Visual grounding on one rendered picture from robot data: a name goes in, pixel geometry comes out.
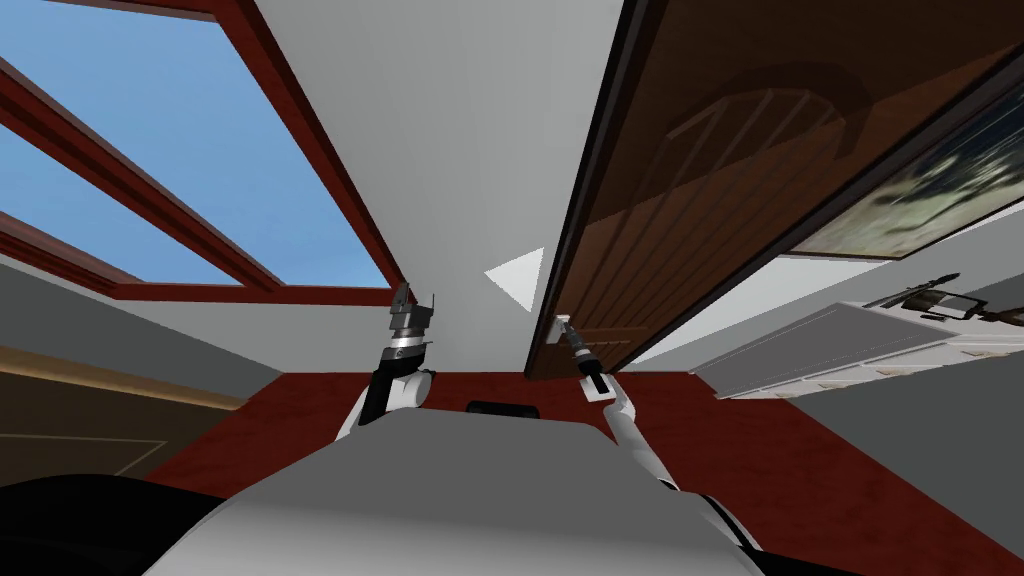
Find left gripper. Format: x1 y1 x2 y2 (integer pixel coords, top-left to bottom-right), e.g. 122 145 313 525
388 280 437 341

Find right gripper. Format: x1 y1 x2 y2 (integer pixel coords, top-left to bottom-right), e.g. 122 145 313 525
547 314 595 359

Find brown wooden door leaf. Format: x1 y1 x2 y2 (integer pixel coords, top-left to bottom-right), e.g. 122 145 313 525
523 0 1024 382

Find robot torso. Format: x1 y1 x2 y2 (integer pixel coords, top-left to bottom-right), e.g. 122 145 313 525
142 401 771 576

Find white dresser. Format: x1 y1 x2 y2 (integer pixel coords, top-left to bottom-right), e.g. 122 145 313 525
689 271 1024 401

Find red framed window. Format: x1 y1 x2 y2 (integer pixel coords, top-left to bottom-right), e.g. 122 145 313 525
0 0 419 310

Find dark framed wall picture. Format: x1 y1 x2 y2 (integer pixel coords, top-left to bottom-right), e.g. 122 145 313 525
787 70 1024 262

